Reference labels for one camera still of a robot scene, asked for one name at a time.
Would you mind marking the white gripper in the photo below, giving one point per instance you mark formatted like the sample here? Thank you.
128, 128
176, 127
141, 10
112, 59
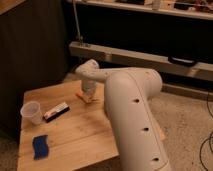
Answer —
88, 86

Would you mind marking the orange pepper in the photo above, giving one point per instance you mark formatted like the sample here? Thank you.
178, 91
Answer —
80, 96

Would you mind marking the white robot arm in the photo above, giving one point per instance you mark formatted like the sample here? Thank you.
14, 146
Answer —
126, 95

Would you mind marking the black and white box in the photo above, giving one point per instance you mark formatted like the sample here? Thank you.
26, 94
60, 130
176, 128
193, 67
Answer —
56, 111

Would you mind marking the grey metal shelf beam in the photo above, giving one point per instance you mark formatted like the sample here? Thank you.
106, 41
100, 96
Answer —
200, 70

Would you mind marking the wooden table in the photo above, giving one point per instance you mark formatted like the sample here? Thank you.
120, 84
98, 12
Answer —
78, 138

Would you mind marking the translucent plastic cup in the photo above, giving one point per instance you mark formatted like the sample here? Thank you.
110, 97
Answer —
32, 112

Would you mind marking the blue sponge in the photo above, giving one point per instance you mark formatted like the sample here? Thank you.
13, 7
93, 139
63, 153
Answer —
40, 147

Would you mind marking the metal vertical pole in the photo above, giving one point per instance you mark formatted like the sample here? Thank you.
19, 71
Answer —
79, 37

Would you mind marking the black handle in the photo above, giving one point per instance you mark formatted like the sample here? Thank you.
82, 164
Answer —
182, 63

